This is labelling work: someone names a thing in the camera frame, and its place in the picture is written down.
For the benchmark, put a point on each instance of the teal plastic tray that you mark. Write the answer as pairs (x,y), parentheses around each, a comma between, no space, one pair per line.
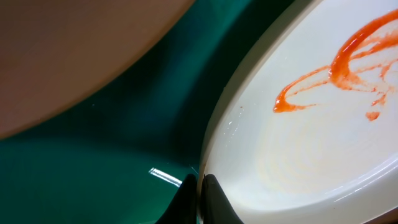
(91,164)

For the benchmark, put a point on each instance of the white plate front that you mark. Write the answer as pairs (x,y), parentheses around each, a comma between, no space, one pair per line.
(305,131)

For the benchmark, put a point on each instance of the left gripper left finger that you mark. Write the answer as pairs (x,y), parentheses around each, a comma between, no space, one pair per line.
(183,207)

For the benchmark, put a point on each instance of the white plate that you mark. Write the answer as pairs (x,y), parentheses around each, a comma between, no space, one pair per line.
(56,53)
(305,131)

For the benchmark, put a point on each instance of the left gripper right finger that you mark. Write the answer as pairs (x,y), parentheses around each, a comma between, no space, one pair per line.
(215,207)

